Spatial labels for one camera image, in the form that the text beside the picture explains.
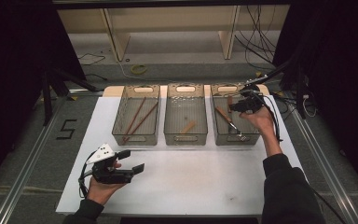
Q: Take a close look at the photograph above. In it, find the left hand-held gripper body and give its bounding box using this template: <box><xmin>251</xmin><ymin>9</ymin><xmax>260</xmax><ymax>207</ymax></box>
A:
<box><xmin>85</xmin><ymin>143</ymin><xmax>135</xmax><ymax>185</ymax></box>

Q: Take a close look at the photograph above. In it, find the black stand pole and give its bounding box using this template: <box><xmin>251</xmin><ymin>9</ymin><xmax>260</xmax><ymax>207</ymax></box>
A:
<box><xmin>244</xmin><ymin>59</ymin><xmax>293</xmax><ymax>87</ymax></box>

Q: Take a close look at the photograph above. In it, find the light wooden board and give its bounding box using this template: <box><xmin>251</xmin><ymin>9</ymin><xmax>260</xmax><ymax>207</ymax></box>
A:
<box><xmin>102</xmin><ymin>83</ymin><xmax>270</xmax><ymax>98</ymax></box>

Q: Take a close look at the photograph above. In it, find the person's right hand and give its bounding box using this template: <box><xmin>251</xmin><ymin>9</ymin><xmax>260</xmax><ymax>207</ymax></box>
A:
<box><xmin>239</xmin><ymin>105</ymin><xmax>277</xmax><ymax>138</ymax></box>

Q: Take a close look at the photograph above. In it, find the black tripod stand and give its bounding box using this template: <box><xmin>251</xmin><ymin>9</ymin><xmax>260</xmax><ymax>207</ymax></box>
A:
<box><xmin>41</xmin><ymin>68</ymin><xmax>99</xmax><ymax>126</ymax></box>

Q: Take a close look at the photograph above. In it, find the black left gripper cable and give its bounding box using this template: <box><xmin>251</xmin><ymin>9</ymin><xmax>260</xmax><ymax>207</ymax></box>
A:
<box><xmin>77</xmin><ymin>152</ymin><xmax>96</xmax><ymax>200</ymax></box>

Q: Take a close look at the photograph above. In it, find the yellow tape roll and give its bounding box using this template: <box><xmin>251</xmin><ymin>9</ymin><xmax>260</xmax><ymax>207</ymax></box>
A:
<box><xmin>131</xmin><ymin>63</ymin><xmax>148</xmax><ymax>76</ymax></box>

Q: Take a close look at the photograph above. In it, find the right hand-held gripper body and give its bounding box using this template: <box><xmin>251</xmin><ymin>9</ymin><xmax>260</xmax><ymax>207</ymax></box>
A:
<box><xmin>237</xmin><ymin>83</ymin><xmax>265</xmax><ymax>115</ymax></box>

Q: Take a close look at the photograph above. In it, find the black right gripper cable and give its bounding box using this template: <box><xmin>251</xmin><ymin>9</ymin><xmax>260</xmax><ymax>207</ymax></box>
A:
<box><xmin>251</xmin><ymin>90</ymin><xmax>283</xmax><ymax>143</ymax></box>

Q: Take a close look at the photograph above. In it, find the brown wooden chopstick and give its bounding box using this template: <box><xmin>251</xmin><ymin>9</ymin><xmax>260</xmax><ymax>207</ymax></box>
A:
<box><xmin>122</xmin><ymin>102</ymin><xmax>159</xmax><ymax>145</ymax></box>
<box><xmin>121</xmin><ymin>96</ymin><xmax>147</xmax><ymax>144</ymax></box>

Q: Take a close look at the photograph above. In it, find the metal floor rail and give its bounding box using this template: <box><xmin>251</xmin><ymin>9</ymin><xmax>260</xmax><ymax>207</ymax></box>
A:
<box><xmin>287</xmin><ymin>99</ymin><xmax>358</xmax><ymax>224</ymax></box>
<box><xmin>0</xmin><ymin>92</ymin><xmax>73</xmax><ymax>224</ymax></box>

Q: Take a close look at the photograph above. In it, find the smoky clear plastic bin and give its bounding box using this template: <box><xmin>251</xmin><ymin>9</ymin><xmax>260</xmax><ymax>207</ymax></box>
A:
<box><xmin>210</xmin><ymin>83</ymin><xmax>261</xmax><ymax>147</ymax></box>
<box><xmin>163</xmin><ymin>83</ymin><xmax>209</xmax><ymax>147</ymax></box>
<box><xmin>111</xmin><ymin>84</ymin><xmax>161</xmax><ymax>147</ymax></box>

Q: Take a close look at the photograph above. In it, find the white floor cable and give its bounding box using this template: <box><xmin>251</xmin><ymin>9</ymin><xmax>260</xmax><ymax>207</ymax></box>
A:
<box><xmin>115</xmin><ymin>59</ymin><xmax>138</xmax><ymax>80</ymax></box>

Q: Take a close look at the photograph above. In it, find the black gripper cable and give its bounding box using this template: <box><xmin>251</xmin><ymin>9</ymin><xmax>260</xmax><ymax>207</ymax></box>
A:
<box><xmin>251</xmin><ymin>90</ymin><xmax>283</xmax><ymax>143</ymax></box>
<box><xmin>77</xmin><ymin>152</ymin><xmax>96</xmax><ymax>200</ymax></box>

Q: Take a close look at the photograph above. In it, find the thin black floor cable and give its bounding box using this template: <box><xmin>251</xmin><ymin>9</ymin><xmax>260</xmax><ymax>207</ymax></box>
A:
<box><xmin>77</xmin><ymin>53</ymin><xmax>106</xmax><ymax>67</ymax></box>

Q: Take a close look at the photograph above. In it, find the bundle of black cables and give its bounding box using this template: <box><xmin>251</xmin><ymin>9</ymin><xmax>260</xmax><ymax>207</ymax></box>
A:
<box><xmin>234</xmin><ymin>4</ymin><xmax>278</xmax><ymax>67</ymax></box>

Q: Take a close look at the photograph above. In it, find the light wooden shelf unit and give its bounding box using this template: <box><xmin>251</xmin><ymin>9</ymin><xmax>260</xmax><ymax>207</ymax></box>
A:
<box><xmin>55</xmin><ymin>4</ymin><xmax>292</xmax><ymax>63</ymax></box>

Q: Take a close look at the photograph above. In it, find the person's left hand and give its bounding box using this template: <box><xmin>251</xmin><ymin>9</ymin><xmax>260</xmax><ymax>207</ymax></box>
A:
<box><xmin>87</xmin><ymin>177</ymin><xmax>129</xmax><ymax>206</ymax></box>

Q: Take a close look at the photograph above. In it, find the brown stick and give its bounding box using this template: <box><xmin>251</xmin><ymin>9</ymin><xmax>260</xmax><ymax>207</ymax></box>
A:
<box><xmin>215</xmin><ymin>106</ymin><xmax>250</xmax><ymax>142</ymax></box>

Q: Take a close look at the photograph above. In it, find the black curtain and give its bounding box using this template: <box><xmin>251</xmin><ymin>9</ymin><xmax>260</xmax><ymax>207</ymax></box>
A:
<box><xmin>273</xmin><ymin>0</ymin><xmax>358</xmax><ymax>200</ymax></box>
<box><xmin>0</xmin><ymin>0</ymin><xmax>87</xmax><ymax>195</ymax></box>

